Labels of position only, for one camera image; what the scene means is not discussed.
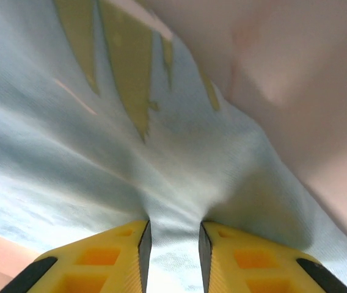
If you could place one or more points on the light blue t-shirt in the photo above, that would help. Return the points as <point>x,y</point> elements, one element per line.
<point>100,158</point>

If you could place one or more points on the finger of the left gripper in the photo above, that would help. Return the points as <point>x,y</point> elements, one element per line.
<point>253,262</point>
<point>100,262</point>

